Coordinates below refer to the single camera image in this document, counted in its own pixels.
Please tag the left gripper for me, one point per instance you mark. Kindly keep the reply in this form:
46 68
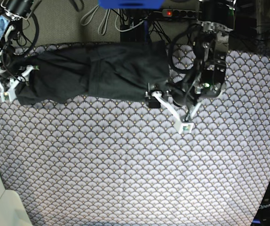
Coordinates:
184 94

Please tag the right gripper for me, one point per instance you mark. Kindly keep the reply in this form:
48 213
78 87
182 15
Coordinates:
12 73

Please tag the dark grey T-shirt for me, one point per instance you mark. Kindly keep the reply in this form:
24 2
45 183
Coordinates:
119 71

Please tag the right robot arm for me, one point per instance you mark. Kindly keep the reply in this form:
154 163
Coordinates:
11 26

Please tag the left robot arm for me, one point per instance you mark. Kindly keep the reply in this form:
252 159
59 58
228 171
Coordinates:
206 78

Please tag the fan-patterned table cloth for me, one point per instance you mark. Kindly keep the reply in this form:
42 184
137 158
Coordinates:
94 161

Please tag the black power strip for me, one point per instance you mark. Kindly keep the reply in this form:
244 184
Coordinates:
179 14

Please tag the white plastic bin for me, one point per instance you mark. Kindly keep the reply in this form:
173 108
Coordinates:
12 211

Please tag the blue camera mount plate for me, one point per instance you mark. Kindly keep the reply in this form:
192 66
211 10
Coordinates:
130 4

